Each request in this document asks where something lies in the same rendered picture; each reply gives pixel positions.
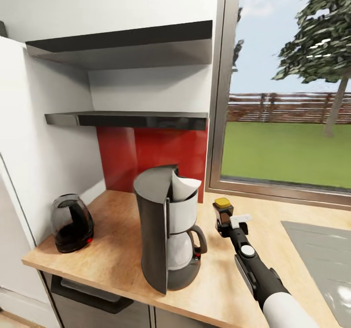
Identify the paper coffee filter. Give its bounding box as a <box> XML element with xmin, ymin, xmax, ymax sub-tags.
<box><xmin>172</xmin><ymin>171</ymin><xmax>201</xmax><ymax>203</ymax></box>

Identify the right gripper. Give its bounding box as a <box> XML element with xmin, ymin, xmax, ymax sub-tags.
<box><xmin>217</xmin><ymin>219</ymin><xmax>248</xmax><ymax>241</ymax></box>

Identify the bottle of coffee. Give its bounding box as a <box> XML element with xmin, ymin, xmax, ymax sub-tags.
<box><xmin>212</xmin><ymin>197</ymin><xmax>234</xmax><ymax>237</ymax></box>

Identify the electric kettle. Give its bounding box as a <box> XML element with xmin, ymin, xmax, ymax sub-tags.
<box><xmin>51</xmin><ymin>194</ymin><xmax>95</xmax><ymax>254</ymax></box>

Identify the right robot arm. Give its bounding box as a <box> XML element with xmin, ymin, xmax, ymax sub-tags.
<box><xmin>217</xmin><ymin>214</ymin><xmax>320</xmax><ymax>328</ymax></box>

